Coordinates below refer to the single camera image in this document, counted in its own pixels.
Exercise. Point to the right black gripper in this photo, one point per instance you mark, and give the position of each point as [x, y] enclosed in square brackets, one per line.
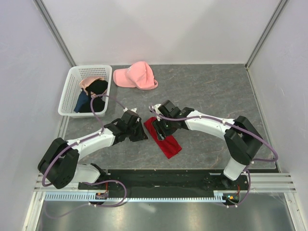
[158, 126]

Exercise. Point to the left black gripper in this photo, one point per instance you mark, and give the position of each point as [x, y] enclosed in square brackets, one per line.
[141, 135]

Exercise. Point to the red cloth napkin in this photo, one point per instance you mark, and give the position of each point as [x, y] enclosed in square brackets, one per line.
[169, 146]

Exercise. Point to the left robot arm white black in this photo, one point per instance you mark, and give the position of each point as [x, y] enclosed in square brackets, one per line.
[60, 164]

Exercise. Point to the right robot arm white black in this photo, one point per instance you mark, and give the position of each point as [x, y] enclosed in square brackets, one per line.
[242, 139]

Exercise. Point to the black cloth in basket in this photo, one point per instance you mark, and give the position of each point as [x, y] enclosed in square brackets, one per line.
[95, 102]

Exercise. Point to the pink baseball cap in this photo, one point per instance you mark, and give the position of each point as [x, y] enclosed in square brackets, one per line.
[138, 75]

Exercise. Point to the navy blue cloth in basket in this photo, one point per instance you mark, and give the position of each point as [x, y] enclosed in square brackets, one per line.
[82, 99]

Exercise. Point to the white plastic basket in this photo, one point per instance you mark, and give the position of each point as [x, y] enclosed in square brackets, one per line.
[72, 89]

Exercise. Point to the pink cloth in basket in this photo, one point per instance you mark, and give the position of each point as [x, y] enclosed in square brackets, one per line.
[89, 80]

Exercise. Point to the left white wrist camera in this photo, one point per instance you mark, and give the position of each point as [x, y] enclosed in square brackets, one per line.
[132, 111]

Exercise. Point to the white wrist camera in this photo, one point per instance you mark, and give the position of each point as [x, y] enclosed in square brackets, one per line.
[155, 110]
[132, 111]

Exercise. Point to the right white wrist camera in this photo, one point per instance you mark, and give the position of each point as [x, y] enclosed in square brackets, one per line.
[155, 110]

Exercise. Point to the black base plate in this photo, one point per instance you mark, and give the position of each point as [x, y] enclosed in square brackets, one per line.
[166, 182]

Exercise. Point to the light blue cable duct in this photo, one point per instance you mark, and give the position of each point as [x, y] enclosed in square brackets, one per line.
[95, 197]

